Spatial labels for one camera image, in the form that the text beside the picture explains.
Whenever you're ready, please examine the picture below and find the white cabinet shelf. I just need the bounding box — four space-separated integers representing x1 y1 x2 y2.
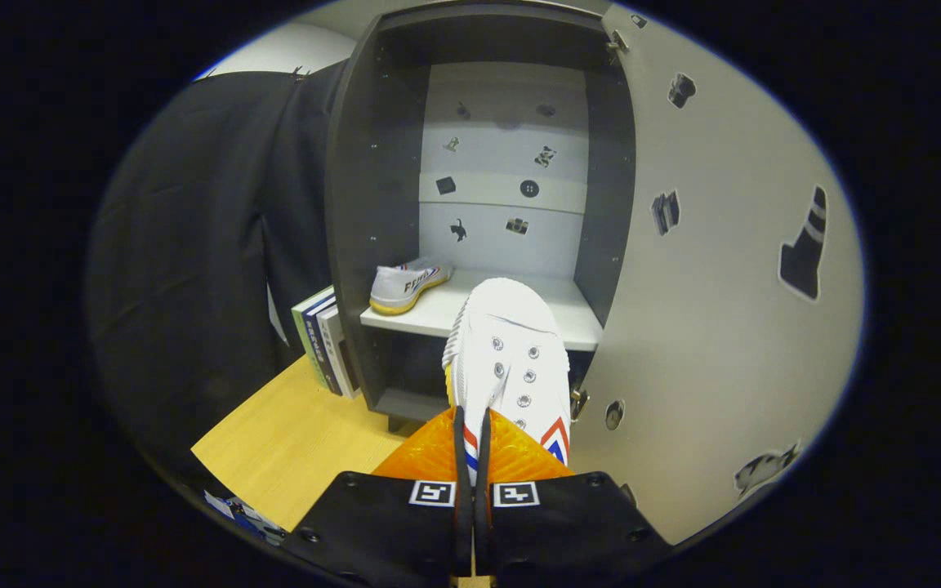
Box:
360 269 604 352

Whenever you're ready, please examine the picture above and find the blue and white printed item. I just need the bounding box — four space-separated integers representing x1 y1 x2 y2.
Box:
203 488 288 546

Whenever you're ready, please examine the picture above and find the black backdrop cloth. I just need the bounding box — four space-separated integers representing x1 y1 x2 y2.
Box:
87 59 349 483

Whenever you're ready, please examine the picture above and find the dark blue book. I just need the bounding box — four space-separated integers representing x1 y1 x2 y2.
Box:
305 294 345 397

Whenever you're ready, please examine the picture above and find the white grey book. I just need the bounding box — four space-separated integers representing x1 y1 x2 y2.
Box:
317 304 361 399

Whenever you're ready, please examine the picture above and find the green and white book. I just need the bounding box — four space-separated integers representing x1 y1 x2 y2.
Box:
291 284 337 391

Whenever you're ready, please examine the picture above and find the beige shoe cabinet door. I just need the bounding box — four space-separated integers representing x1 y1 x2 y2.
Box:
569 4 865 546

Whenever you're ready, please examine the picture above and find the white shoe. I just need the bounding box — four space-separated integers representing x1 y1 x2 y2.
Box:
368 258 453 316
442 278 573 483

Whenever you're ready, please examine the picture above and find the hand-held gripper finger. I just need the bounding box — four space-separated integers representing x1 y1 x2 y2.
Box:
281 406 471 588
475 406 676 588

